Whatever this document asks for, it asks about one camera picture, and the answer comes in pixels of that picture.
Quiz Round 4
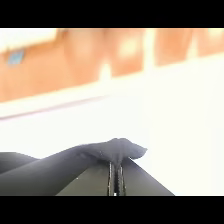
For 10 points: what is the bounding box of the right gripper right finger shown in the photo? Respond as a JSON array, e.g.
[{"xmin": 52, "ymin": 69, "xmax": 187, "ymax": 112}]
[{"xmin": 116, "ymin": 157, "xmax": 176, "ymax": 197}]

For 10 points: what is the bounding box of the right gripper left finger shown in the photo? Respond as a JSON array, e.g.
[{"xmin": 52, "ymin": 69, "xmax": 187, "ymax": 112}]
[{"xmin": 56, "ymin": 160, "xmax": 116, "ymax": 197}]

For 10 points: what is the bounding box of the dark grey garment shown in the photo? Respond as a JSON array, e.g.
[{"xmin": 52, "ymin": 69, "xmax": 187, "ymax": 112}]
[{"xmin": 0, "ymin": 137, "xmax": 148, "ymax": 197}]

